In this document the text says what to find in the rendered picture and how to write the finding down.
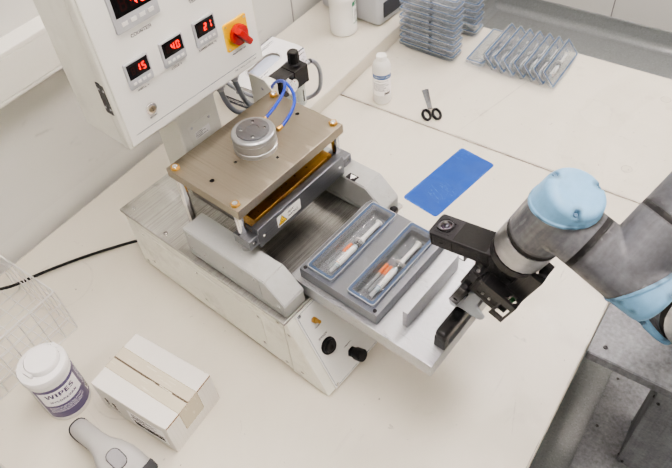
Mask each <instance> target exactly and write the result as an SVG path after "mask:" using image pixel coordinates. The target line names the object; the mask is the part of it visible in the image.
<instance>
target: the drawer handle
mask: <svg viewBox="0 0 672 468"><path fill-rule="evenodd" d="M468 315H469V313H467V312H466V311H464V310H463V309H461V308H460V307H455V308H454V309H453V310H452V312H451V313H450V314H449V315H448V317H447V318H446V319H445V320H444V321H443V323H442V324H441V325H440V326H439V328H438V329H437V330H436V334H435V336H434V345H436V346H437V347H439V348H440V349H442V350H445V349H446V348H447V347H448V340H449V339H450V337H451V336H452V335H453V334H454V332H455V331H456V330H457V329H458V327H459V326H460V325H461V324H462V322H463V321H464V320H465V319H466V317H467V316H468Z"/></svg>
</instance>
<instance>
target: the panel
mask: <svg viewBox="0 0 672 468"><path fill-rule="evenodd" d="M294 318H295V320H296V322H297V323H298V325H299V327H300V328H301V330H302V332H303V334H304V335H305V337H306V339H307V341H308V342H309V344H310V346H311V347H312V349H313V351H314V353H315V354H316V356H317V358H318V359H319V361H320V363H321V365H322V366H323V368H324V370H325V372H326V373H327V375H328V377H329V378H330V380H331V382H332V384H333V385H334V387H335V389H337V388H338V387H339V386H340V384H341V383H342V382H343V381H344V380H345V379H346V378H347V376H348V375H349V374H350V373H351V372H352V371H353V369H354V368H355V367H356V366H357V365H358V364H359V363H360V362H359V361H356V360H354V359H353V357H351V356H348V350H349V349H350V348H351V347H352V346H353V347H360V348H363V349H365V350H366V351H367V353H368V352H369V351H370V350H371V349H372V348H373V347H374V345H375V344H376V343H377V341H376V340H374V339H373V338H371V337H370V336H368V335H367V334H365V333H363V332H362V331H360V330H359V329H357V328H356V327H354V326H353V325H351V324H350V323H348V322H347V321H345V320H344V319H342V318H341V317H339V316H338V315H336V314H335V313H333V312H332V311H330V310H328V309H327V308H325V307H324V306H322V305H321V304H319V303H318V302H316V301H315V300H313V299H311V300H310V301H309V302H308V303H307V304H306V305H305V306H304V307H303V308H302V309H301V310H300V311H299V312H298V313H297V314H296V315H295V316H294ZM329 338H332V339H334V340H335V341H336V349H335V351H334V352H333V353H331V354H328V353H326V352H325V351H324V348H323V347H324V343H325V341H326V340H327V339H329Z"/></svg>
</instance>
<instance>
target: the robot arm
mask: <svg viewBox="0 0 672 468"><path fill-rule="evenodd" d="M606 204H607V199H606V194H605V191H604V190H602V189H601V187H600V186H599V182H598V181H597V180H596V179H595V178H594V177H593V176H592V175H590V174H589V173H587V172H585V171H583V170H580V169H577V168H570V167H566V168H560V169H557V170H555V171H553V172H552V173H550V174H549V175H547V176H546V177H545V178H544V179H543V180H542V181H541V182H540V183H539V184H538V185H536V186H535V187H534V188H533V189H532V190H531V192H530V193H529V195H528V197H527V198H526V199H525V200H524V201H523V203H522V204H521V205H520V206H519V207H518V208H517V209H516V211H515V212H514V213H513V214H512V215H511V216H510V217H509V218H508V219H507V220H506V222H505V223H504V224H503V225H502V226H501V227H500V228H499V229H498V231H497V232H495V231H492V230H489V229H486V228H483V227H480V226H478V225H475V224H472V223H469V222H466V221H464V220H461V219H458V218H455V217H452V216H449V215H447V214H443V215H442V216H441V217H440V218H439V219H438V220H437V221H436V223H435V224H434V225H433V226H432V227H431V228H430V229H429V235H430V241H431V244H432V245H435V246H438V247H440V248H443V249H445V250H448V251H450V252H453V253H455V254H458V255H461V256H463V257H466V258H468V259H471V260H473V261H475V264H474V265H473V267H472V268H471V269H470V270H469V271H468V273H467V274H466V275H465V276H464V277H463V279H462V280H461V281H460V282H461V284H460V285H459V286H458V287H457V288H456V289H455V291H454V292H453V293H452V294H451V295H450V297H449V302H450V304H451V305H452V306H455V307H460V308H461V309H463V310H464V311H466V312H467V313H469V314H470V315H472V316H473V317H475V318H476V319H479V320H482V319H484V314H483V313H482V311H481V310H480V308H479V306H478V303H479V302H480V300H482V301H483V302H484V303H485V304H486V305H488V306H489V307H490V308H491V309H490V310H489V311H488V312H489V313H490V314H491V315H492V316H493V317H494V318H496V319H497V320H498V321H499V322H500V323H501V322H502V321H503V320H504V319H505V318H507V317H508V316H509V315H510V314H511V313H513V312H514V311H515V310H516V309H517V308H518V306H519V305H520V304H521V302H522V301H523V300H524V299H526V298H527V297H528V296H529V295H530V294H531V293H533V292H534V291H535V290H536V289H537V288H539V287H540V286H541V285H542V284H543V283H544V281H545V280H546V278H547V277H548V275H549V274H550V273H551V272H552V271H553V269H554V268H555V266H553V265H552V264H551V263H550V261H551V260H552V259H553V258H555V257H557V258H558V259H559V260H561V261H562V262H563V263H565V264H566V265H567V266H568V267H569V268H570V269H572V270H573V271H574V272H575V273H576V274H578V275H579V276H580V277H581V278H582V279H583V280H585V281H586V282H587V283H588V284H589V285H591V286H592V287H593V288H594V289H595V290H596V291H598V292H599V293H600V294H601V295H602V296H604V299H605V300H606V301H607V302H610V303H612V304H613V305H614V306H616V307H617V308H618V309H619V310H621V311H622V312H623V313H625V314H626V315H627V316H629V317H630V318H631V319H633V320H636V321H637V322H639V323H640V324H641V325H642V327H643V328H644V329H645V330H646V331H647V332H648V333H649V334H650V335H651V336H652V337H654V338H655V339H656V340H657V341H659V342H660V343H662V344H664V345H670V344H672V172H671V173H670V174H669V175H668V176H667V177H666V178H665V179H664V180H663V181H662V182H661V183H660V184H659V185H658V186H657V187H656V188H655V189H654V190H653V191H652V192H651V193H650V194H649V195H648V196H647V197H646V198H645V199H644V200H643V201H642V202H641V203H640V204H639V205H638V206H637V207H636V208H635V209H634V210H633V212H632V213H631V214H630V215H629V216H628V217H627V218H626V219H625V220H624V221H623V222H622V223H621V224H618V223H617V222H615V221H614V220H613V219H612V218H610V217H609V216H608V215H607V214H605V213H604V211H605V208H606ZM538 271H539V273H538V274H537V273H536V272H538ZM467 294H469V295H468V296H466V295H467ZM515 301H516V304H512V303H513V302H515ZM495 309H497V310H498V309H499V310H500V311H502V312H503V313H504V312H505V311H506V310H508V311H509V312H508V313H507V314H506V315H504V316H503V317H502V316H501V315H500V314H499V313H498V312H496V311H495Z"/></svg>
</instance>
